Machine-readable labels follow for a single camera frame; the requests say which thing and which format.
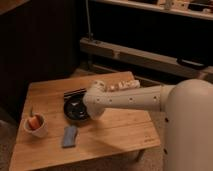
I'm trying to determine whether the black ceramic bowl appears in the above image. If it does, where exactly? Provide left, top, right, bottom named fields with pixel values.
left=63, top=97, right=89, bottom=121

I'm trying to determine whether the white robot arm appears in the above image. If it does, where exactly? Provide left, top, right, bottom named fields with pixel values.
left=83, top=79, right=213, bottom=171

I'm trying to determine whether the blue sponge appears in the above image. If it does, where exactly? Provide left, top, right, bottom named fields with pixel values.
left=62, top=125, right=78, bottom=148

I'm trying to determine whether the wooden folding table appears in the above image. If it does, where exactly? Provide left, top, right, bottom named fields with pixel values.
left=9, top=72, right=160, bottom=171

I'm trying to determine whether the white cup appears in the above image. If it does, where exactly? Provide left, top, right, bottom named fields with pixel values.
left=23, top=114, right=48, bottom=138

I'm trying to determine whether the orange carrot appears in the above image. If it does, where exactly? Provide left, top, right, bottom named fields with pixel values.
left=28, top=115, right=41, bottom=130

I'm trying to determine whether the metal pole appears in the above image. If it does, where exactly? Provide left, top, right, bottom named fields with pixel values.
left=85, top=0, right=93, bottom=41

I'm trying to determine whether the black handle on ledge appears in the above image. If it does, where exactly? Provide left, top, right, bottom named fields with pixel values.
left=176, top=58, right=208, bottom=70

